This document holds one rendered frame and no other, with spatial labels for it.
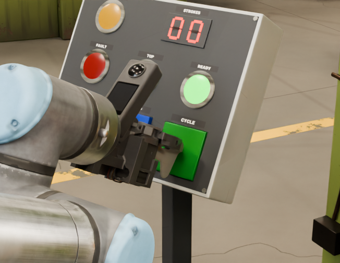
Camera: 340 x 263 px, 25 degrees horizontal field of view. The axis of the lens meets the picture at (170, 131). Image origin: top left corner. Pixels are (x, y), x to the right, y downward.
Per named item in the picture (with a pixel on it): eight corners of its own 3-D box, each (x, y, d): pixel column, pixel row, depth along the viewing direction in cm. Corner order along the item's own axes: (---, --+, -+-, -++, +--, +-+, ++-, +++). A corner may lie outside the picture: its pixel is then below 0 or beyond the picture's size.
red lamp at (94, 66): (92, 84, 122) (91, 58, 120) (80, 76, 126) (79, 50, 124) (109, 81, 123) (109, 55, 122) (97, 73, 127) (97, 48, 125)
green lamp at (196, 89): (196, 109, 111) (196, 81, 109) (180, 100, 115) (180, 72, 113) (214, 106, 113) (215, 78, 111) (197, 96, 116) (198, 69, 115)
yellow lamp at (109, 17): (107, 34, 122) (107, 7, 121) (95, 27, 126) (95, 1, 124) (125, 31, 124) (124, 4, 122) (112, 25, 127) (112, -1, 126)
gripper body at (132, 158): (110, 175, 106) (56, 161, 96) (128, 116, 107) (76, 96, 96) (154, 189, 102) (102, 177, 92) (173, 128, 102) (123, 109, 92)
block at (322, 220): (334, 256, 128) (336, 234, 127) (311, 240, 133) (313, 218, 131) (347, 252, 130) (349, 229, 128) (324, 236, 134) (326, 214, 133)
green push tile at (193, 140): (191, 181, 110) (206, 131, 110) (150, 168, 114) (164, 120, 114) (197, 182, 112) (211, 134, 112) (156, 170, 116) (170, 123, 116)
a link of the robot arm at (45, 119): (-50, 138, 82) (-23, 49, 83) (27, 156, 93) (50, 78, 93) (12, 157, 77) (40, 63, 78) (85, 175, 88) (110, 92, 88)
